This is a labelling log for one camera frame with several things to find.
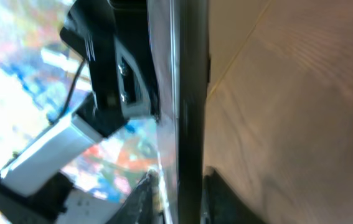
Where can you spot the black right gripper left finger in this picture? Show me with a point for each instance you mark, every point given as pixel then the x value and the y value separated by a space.
pixel 143 205

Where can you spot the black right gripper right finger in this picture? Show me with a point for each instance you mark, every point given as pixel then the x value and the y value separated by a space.
pixel 221 205

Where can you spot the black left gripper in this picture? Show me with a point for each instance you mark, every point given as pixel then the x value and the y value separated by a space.
pixel 89 30

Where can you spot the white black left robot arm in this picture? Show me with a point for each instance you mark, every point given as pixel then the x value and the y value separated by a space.
pixel 32 188

